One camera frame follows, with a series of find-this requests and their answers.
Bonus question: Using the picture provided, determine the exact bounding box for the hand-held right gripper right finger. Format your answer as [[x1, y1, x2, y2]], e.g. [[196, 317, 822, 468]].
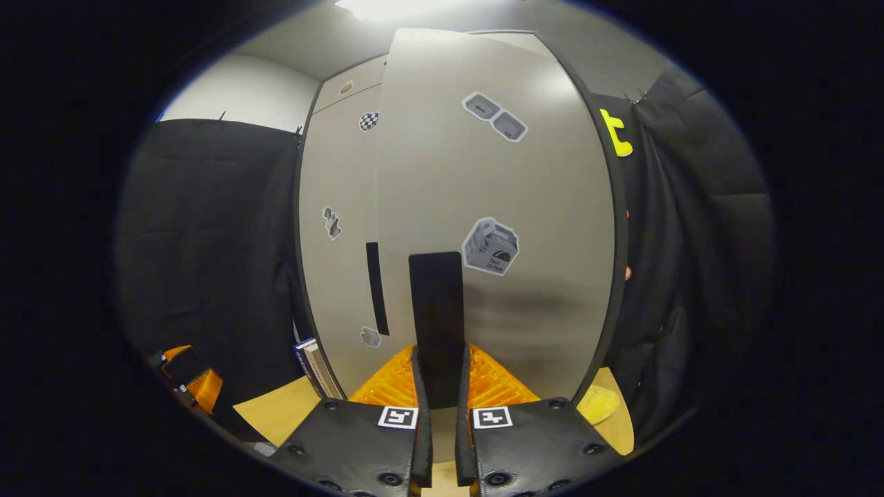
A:
[[454, 344, 626, 497]]

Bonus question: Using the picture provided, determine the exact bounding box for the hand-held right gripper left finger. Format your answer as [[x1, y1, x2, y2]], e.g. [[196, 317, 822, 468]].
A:
[[269, 344, 434, 497]]

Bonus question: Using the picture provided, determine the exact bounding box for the grey cabinet door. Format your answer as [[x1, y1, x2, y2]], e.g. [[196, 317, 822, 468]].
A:
[[298, 84, 391, 400], [375, 28, 617, 442]]

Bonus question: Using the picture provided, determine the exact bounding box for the grey double-door shoe cabinet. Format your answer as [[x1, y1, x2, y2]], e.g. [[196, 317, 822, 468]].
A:
[[294, 29, 631, 408]]

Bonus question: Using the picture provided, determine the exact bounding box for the blue spine book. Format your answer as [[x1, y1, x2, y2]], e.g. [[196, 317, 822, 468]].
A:
[[294, 338, 325, 400]]

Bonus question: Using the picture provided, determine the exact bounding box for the black backdrop cloth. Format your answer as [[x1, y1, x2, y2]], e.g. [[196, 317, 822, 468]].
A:
[[114, 62, 774, 449]]

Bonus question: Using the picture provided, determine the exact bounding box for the white spine book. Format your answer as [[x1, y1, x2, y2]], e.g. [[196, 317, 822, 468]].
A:
[[302, 340, 344, 400]]

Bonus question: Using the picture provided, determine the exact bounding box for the yellow round sponge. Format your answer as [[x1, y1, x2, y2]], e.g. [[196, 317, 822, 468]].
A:
[[577, 384, 621, 425]]

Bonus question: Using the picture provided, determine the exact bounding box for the ceiling light panel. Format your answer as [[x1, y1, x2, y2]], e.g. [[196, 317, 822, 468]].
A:
[[335, 0, 450, 21]]

